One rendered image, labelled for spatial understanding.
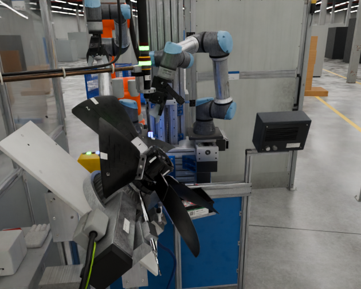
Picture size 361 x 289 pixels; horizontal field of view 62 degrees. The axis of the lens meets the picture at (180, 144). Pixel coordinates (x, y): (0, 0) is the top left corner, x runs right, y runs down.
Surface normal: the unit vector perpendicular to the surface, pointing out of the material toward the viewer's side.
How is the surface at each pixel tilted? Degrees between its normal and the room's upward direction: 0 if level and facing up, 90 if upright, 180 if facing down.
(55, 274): 0
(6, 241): 0
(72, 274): 0
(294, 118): 15
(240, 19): 91
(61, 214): 90
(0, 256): 90
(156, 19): 90
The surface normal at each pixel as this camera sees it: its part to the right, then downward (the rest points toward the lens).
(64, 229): 0.10, 0.33
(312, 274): -0.02, -0.94
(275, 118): 0.00, -0.82
